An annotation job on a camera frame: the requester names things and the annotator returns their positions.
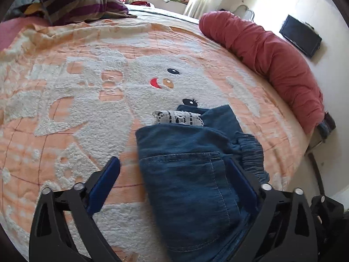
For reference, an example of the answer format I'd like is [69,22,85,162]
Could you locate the black flat screen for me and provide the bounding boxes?
[279,15,322,59]

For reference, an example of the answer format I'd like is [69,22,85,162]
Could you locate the purple striped blanket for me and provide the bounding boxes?
[37,0,137,26]

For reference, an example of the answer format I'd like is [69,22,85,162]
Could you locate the dark cloth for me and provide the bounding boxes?
[318,111,337,143]

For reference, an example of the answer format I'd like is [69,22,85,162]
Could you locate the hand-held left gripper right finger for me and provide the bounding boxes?
[226,157,320,262]

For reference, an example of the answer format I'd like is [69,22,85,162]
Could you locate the blue denim pants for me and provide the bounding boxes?
[135,104,270,262]

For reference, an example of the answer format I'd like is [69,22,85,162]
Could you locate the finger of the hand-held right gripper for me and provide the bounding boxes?
[309,195,345,252]

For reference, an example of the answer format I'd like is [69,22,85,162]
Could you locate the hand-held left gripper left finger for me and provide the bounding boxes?
[29,157,122,262]

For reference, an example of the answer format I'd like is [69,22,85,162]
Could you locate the pink pillow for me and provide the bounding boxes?
[0,16,37,52]

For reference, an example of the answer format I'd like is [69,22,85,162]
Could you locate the orange white printed blanket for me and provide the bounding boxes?
[0,20,314,262]

